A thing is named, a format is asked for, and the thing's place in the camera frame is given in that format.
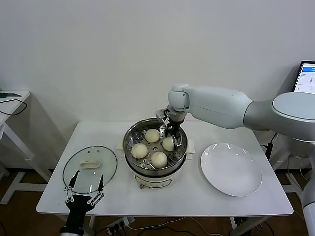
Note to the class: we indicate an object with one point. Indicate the white laptop side table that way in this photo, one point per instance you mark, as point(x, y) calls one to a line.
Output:
point(294, 183)

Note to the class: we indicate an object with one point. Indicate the cream electric cooker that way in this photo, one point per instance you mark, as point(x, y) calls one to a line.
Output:
point(152, 180)

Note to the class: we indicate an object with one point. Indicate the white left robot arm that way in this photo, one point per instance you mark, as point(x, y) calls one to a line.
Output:
point(71, 232)

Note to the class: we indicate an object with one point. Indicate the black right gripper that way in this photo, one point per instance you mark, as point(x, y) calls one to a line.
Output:
point(175, 127)

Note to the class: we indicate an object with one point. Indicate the white steamed baozi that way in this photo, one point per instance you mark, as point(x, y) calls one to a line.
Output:
point(168, 144)
point(152, 135)
point(159, 159)
point(139, 150)

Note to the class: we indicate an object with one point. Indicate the grey open laptop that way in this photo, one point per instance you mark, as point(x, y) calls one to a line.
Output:
point(306, 78)

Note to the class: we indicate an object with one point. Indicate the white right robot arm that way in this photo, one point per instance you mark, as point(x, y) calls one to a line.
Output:
point(216, 108)

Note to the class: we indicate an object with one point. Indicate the white power strip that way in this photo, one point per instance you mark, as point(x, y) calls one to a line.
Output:
point(118, 225)

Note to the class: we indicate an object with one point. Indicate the dark flat device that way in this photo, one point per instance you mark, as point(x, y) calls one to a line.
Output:
point(9, 95)

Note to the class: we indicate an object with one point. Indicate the round glass lid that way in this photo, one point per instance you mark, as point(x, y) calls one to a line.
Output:
point(103, 159)

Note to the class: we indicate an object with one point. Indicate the stainless steel steamer basket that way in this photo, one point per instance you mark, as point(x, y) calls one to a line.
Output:
point(130, 137)

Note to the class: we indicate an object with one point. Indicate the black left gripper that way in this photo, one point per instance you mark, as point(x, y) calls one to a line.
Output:
point(78, 206)

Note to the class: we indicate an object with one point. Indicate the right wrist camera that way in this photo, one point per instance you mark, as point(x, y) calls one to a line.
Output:
point(161, 113)

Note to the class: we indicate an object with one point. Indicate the white round plate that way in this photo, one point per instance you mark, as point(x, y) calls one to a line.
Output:
point(210, 157)

